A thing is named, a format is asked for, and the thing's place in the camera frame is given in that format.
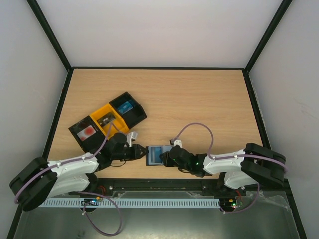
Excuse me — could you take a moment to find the black bin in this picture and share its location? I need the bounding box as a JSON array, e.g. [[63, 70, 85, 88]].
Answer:
[[68, 116, 105, 153], [109, 92, 147, 129]]

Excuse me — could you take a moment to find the loose purple cable loop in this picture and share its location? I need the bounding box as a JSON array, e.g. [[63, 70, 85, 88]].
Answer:
[[81, 191, 125, 236]]

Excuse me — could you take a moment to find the black bin left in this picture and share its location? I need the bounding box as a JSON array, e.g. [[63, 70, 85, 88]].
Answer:
[[68, 116, 105, 153]]

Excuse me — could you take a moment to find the yellow bin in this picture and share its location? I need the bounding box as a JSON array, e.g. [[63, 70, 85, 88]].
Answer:
[[89, 104, 129, 138]]

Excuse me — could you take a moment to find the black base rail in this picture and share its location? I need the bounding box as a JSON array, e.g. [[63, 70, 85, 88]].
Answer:
[[83, 178, 226, 196]]

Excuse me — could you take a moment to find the black bin right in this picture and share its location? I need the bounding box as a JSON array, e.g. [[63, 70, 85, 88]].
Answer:
[[109, 92, 147, 129]]

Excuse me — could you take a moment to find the black vip card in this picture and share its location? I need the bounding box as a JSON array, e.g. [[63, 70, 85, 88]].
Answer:
[[97, 112, 116, 127]]

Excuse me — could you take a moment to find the navy blue card holder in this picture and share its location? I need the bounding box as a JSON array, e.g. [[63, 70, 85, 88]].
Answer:
[[146, 145, 172, 166]]

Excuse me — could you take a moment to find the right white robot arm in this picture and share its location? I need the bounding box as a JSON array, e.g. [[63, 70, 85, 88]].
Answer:
[[159, 143, 287, 195]]

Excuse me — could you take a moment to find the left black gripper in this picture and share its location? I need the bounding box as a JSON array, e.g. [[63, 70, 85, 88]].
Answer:
[[112, 144, 149, 161]]

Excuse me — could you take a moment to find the light blue cable duct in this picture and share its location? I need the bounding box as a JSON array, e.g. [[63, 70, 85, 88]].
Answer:
[[40, 198, 220, 209]]

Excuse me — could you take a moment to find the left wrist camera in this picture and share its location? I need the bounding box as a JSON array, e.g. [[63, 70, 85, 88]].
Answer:
[[126, 131, 138, 147]]

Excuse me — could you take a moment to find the white red card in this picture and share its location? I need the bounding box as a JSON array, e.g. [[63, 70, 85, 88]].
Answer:
[[77, 125, 96, 141]]

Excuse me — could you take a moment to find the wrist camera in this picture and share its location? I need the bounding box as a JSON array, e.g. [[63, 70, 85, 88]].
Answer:
[[126, 131, 138, 147], [170, 139, 182, 148]]

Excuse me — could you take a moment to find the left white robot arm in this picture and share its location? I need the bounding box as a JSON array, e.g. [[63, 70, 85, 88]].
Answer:
[[9, 132, 148, 212]]

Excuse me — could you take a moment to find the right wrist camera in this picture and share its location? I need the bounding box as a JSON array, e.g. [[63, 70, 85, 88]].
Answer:
[[170, 139, 182, 148]]

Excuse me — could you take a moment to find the blue card in bin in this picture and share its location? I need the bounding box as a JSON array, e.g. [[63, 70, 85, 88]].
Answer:
[[117, 100, 135, 115]]

